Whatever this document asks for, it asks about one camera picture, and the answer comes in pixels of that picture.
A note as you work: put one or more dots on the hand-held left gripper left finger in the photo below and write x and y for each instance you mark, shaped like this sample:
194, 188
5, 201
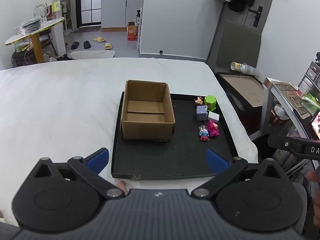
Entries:
98, 159

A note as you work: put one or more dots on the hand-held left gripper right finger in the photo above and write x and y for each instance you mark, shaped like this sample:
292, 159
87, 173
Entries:
215, 162

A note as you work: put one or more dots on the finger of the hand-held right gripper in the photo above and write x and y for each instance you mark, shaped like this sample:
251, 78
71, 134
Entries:
287, 143

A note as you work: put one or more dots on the blue and red pig figurine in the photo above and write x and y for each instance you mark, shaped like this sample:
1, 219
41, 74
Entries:
204, 134

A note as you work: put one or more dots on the pink dinosaur figurine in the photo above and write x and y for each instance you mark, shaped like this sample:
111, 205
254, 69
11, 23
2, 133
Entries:
213, 129

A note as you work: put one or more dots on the black tray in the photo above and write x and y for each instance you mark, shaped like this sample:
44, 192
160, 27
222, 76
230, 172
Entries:
175, 160

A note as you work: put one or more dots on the purple toy figure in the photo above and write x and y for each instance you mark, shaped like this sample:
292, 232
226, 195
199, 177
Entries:
201, 113

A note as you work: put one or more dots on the brown cardboard box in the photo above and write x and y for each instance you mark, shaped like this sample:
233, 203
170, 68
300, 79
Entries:
147, 130

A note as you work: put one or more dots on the person's left hand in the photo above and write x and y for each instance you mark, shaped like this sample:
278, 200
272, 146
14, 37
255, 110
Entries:
123, 185

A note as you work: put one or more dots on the person's right hand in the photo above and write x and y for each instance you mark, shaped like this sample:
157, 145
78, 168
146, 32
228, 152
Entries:
313, 176

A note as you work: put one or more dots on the smartphone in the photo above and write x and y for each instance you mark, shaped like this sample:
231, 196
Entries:
316, 125

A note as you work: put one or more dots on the metal side table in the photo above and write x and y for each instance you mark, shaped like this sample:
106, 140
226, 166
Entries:
280, 100

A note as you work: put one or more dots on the white cube charger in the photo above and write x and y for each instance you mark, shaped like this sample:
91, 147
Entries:
213, 117

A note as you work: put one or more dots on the green tissue pack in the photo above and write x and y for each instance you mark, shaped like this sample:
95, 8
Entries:
310, 102

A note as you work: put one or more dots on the patterned flat box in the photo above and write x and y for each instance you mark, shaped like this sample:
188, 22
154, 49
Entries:
290, 95

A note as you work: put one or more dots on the green cube box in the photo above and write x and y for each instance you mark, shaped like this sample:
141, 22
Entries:
210, 102

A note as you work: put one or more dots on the small brown figurine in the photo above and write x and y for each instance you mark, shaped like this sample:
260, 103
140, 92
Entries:
199, 100

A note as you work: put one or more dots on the small drawer organiser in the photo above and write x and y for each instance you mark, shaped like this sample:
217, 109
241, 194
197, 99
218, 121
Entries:
311, 75

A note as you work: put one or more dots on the white floor mat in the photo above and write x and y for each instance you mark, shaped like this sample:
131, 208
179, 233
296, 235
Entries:
92, 54

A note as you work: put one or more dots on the grey board panel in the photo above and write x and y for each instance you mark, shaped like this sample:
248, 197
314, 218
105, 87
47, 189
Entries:
237, 42

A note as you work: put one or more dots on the yellow slipper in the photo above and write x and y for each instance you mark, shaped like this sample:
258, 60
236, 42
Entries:
99, 39
108, 46

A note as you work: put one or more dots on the black slipper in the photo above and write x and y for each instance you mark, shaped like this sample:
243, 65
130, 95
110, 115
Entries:
75, 45
87, 44

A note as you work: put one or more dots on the dark wooden stool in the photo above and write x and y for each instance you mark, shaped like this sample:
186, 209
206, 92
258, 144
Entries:
22, 53

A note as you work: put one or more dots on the dark door mat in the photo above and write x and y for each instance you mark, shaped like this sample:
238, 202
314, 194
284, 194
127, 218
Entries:
87, 29

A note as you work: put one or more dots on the black door lock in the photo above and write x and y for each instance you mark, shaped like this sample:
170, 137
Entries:
257, 16

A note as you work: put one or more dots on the orange carton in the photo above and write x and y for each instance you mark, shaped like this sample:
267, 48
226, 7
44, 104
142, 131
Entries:
132, 32

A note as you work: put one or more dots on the round table with yellow edge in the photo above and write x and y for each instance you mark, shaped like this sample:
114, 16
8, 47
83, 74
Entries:
37, 31

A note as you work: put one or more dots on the white kitchen cabinet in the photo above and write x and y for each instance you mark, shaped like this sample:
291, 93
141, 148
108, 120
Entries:
113, 13

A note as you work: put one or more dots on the clear plastic container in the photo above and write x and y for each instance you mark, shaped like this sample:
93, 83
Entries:
28, 25

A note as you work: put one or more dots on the white standing fan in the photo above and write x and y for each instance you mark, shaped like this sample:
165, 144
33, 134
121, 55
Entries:
65, 7

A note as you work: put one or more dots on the black framed glass door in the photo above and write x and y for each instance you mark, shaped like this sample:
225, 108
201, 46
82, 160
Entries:
91, 2

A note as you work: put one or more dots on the clear glass jar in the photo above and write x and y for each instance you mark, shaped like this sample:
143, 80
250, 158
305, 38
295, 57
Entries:
39, 11

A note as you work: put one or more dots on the black picture frame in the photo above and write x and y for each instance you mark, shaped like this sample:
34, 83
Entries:
240, 90

